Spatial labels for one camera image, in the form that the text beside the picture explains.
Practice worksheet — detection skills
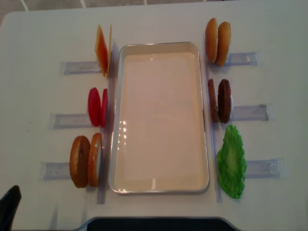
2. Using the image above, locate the black robot base front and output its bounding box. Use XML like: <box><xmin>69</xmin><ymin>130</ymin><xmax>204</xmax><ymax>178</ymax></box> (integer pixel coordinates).
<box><xmin>83</xmin><ymin>217</ymin><xmax>238</xmax><ymax>231</ymax></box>

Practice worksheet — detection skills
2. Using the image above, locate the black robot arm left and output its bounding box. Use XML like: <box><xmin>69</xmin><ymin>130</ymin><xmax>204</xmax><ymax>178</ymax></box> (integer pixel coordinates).
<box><xmin>0</xmin><ymin>185</ymin><xmax>22</xmax><ymax>231</ymax></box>

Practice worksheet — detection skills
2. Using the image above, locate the red tomato slice inner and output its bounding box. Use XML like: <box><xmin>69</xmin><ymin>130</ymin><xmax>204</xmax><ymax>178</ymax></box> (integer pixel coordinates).
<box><xmin>100</xmin><ymin>89</ymin><xmax>108</xmax><ymax>128</ymax></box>

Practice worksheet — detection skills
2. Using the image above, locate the red tomato slice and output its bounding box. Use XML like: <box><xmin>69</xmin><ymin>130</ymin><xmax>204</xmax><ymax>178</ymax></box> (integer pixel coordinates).
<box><xmin>88</xmin><ymin>88</ymin><xmax>101</xmax><ymax>127</ymax></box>
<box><xmin>100</xmin><ymin>89</ymin><xmax>108</xmax><ymax>128</ymax></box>

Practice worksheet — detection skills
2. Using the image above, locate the brown meat patty inner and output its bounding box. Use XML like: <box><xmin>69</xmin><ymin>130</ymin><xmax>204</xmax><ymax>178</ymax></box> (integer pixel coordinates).
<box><xmin>208</xmin><ymin>78</ymin><xmax>219</xmax><ymax>123</ymax></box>

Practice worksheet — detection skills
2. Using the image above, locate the brown meat patty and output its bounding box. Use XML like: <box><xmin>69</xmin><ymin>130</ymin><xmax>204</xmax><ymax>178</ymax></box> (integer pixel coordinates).
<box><xmin>218</xmin><ymin>79</ymin><xmax>231</xmax><ymax>123</ymax></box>
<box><xmin>208</xmin><ymin>78</ymin><xmax>219</xmax><ymax>123</ymax></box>

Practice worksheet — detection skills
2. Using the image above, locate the red tomato slice outer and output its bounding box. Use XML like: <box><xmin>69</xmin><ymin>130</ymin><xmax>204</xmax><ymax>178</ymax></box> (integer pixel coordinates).
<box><xmin>88</xmin><ymin>88</ymin><xmax>101</xmax><ymax>127</ymax></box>

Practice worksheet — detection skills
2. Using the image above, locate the brown meat patty outer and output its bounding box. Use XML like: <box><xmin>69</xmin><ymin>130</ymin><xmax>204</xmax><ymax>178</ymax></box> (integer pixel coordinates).
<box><xmin>218</xmin><ymin>79</ymin><xmax>231</xmax><ymax>123</ymax></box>

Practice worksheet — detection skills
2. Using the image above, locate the yellow cheese slice inner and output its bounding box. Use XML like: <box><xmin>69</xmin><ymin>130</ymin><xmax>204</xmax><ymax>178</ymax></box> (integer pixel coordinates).
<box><xmin>106</xmin><ymin>24</ymin><xmax>112</xmax><ymax>78</ymax></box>

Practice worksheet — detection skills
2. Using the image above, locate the orange cheese slice outer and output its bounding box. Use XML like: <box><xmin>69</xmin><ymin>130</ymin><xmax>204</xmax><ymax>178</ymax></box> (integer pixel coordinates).
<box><xmin>95</xmin><ymin>25</ymin><xmax>108</xmax><ymax>76</ymax></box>

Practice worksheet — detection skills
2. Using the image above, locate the green lettuce leaf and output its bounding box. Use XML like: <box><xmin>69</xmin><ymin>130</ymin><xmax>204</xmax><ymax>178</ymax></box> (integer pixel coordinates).
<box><xmin>217</xmin><ymin>124</ymin><xmax>246</xmax><ymax>199</ymax></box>

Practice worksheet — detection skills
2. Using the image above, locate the white rectangular tray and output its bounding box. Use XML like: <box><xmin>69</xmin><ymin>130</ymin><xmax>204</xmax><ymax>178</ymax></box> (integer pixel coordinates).
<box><xmin>108</xmin><ymin>42</ymin><xmax>209</xmax><ymax>194</ymax></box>

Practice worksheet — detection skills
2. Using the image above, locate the clear left long strip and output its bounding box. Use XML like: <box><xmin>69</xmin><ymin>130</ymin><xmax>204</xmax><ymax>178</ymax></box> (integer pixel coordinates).
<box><xmin>97</xmin><ymin>39</ymin><xmax>118</xmax><ymax>205</ymax></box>

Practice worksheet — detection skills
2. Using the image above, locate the clear long strip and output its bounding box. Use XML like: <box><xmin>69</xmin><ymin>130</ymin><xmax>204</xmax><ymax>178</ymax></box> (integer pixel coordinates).
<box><xmin>97</xmin><ymin>39</ymin><xmax>118</xmax><ymax>205</ymax></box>
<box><xmin>203</xmin><ymin>32</ymin><xmax>221</xmax><ymax>203</ymax></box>

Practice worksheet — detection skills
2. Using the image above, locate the brown bun slice outer left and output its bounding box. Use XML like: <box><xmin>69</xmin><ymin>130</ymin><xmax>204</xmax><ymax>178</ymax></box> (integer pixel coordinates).
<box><xmin>69</xmin><ymin>136</ymin><xmax>90</xmax><ymax>188</ymax></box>

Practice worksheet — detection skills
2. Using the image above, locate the clear right long strip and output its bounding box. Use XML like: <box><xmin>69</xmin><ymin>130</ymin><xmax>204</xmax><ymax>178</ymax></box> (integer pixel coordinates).
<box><xmin>203</xmin><ymin>32</ymin><xmax>221</xmax><ymax>203</ymax></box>

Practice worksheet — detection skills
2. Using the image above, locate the clear cheese holder rail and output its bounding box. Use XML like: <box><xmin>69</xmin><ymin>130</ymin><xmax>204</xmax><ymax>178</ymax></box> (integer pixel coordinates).
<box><xmin>61</xmin><ymin>61</ymin><xmax>102</xmax><ymax>75</ymax></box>

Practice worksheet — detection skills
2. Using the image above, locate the clear tomato holder rail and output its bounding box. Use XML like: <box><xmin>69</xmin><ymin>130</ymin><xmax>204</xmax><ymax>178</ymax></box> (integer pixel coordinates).
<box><xmin>48</xmin><ymin>113</ymin><xmax>93</xmax><ymax>130</ymax></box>

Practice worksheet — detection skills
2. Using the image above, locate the clear right bun holder rail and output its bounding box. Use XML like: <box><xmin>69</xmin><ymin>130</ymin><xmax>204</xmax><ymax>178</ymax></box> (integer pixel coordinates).
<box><xmin>225</xmin><ymin>51</ymin><xmax>260</xmax><ymax>66</ymax></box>

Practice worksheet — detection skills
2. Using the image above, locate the clear bun holder rail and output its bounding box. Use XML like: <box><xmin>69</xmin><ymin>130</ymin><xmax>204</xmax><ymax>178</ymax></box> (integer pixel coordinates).
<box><xmin>225</xmin><ymin>51</ymin><xmax>260</xmax><ymax>66</ymax></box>
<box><xmin>39</xmin><ymin>162</ymin><xmax>71</xmax><ymax>180</ymax></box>

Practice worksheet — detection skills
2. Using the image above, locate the clear patty holder rail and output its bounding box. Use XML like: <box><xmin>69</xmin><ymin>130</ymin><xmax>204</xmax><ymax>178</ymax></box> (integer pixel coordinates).
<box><xmin>231</xmin><ymin>103</ymin><xmax>274</xmax><ymax>121</ymax></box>

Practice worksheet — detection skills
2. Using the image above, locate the clear left bun holder rail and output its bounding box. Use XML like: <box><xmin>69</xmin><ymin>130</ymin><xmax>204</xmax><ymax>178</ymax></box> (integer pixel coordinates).
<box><xmin>39</xmin><ymin>162</ymin><xmax>71</xmax><ymax>180</ymax></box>

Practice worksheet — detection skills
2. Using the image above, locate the clear lettuce holder rail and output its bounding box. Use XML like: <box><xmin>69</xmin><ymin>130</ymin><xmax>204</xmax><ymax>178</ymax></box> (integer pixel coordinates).
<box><xmin>245</xmin><ymin>158</ymin><xmax>286</xmax><ymax>179</ymax></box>

